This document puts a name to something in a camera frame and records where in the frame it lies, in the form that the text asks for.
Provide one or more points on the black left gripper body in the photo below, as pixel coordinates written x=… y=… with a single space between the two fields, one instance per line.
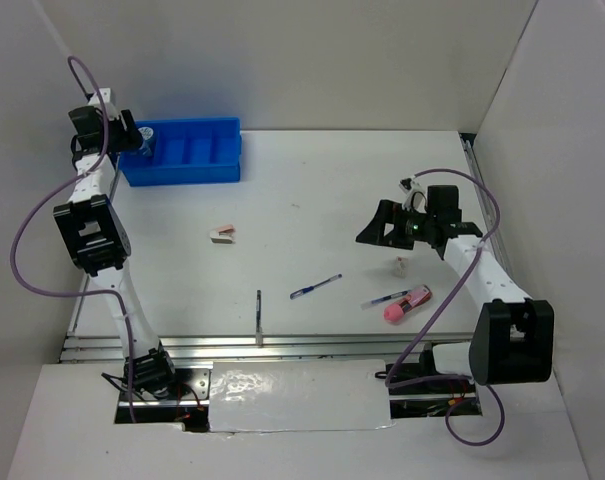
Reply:
x=118 y=136

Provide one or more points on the pink white mini stapler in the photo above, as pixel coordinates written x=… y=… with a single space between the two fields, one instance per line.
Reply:
x=223 y=235

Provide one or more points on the black gel pen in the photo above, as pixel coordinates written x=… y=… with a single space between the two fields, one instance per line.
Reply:
x=258 y=322

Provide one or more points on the silver foil cover sheet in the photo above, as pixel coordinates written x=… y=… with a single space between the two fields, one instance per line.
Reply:
x=298 y=396

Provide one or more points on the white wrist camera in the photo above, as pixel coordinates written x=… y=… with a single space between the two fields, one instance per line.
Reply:
x=415 y=194
x=104 y=98

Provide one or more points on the aluminium right rail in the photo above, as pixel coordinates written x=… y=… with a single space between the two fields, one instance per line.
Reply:
x=497 y=240

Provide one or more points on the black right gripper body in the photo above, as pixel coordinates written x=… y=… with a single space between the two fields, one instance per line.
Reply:
x=411 y=227

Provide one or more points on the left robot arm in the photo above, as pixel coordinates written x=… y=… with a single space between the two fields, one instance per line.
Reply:
x=98 y=244

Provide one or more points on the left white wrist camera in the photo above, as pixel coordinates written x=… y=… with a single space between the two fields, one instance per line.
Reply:
x=104 y=98

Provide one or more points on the dark blue gel pen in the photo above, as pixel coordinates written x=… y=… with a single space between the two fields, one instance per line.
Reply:
x=377 y=301

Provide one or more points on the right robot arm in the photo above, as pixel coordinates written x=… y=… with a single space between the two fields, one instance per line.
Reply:
x=489 y=358

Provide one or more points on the aluminium rail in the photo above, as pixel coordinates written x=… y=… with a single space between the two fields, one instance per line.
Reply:
x=192 y=350
x=497 y=240

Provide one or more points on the blue clear ballpoint pen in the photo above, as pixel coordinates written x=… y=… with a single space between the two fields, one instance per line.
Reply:
x=305 y=290

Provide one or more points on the pink capped marker tube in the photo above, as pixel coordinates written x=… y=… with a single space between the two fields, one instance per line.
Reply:
x=395 y=312

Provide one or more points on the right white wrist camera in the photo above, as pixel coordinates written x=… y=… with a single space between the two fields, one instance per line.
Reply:
x=415 y=194

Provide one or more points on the aluminium front rail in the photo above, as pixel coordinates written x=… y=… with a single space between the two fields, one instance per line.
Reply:
x=192 y=350

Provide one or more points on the white staples box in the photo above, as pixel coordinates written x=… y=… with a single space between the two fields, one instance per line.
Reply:
x=401 y=265

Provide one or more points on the blue compartment tray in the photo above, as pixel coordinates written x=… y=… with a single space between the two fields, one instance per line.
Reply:
x=187 y=151

